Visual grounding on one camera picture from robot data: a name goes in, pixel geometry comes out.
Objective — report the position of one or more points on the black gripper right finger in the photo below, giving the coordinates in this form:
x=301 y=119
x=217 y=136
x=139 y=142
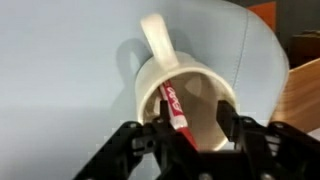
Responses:
x=274 y=152

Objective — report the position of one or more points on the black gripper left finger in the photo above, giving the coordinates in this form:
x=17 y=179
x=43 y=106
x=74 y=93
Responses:
x=124 y=151

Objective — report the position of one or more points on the red and white marker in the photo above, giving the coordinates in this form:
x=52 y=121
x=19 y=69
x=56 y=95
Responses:
x=176 y=114

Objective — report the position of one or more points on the white ceramic mug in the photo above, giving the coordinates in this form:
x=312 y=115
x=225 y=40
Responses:
x=198 y=88

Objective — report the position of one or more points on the light blue chair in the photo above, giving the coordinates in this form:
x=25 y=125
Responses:
x=67 y=72

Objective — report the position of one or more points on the curved wooden bin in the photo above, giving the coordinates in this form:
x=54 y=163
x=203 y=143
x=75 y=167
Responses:
x=299 y=104

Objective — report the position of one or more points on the orange floor panel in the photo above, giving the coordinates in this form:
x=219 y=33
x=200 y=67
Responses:
x=267 y=12

